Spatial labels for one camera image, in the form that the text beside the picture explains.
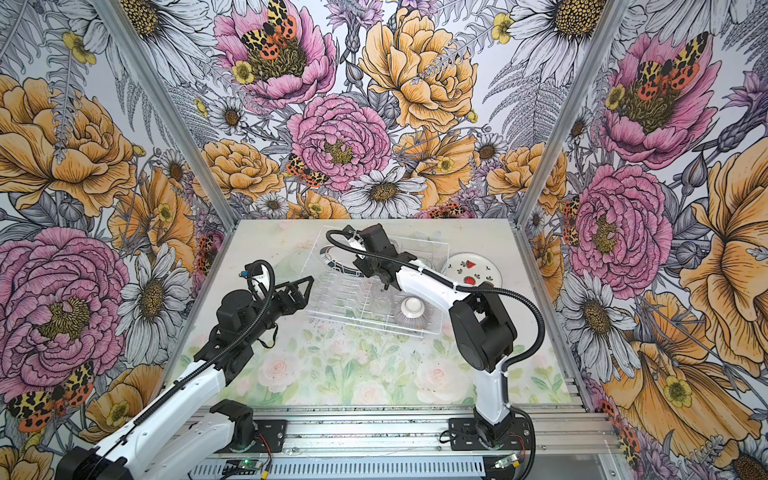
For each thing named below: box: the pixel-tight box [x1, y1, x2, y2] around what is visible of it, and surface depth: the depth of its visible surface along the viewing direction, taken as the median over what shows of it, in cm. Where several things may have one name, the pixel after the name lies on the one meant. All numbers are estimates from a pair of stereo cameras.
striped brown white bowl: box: [395, 295, 434, 329], surface depth 91 cm
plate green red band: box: [319, 245, 364, 277], surface depth 102 cm
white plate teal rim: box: [443, 252, 503, 286], surface depth 107 cm
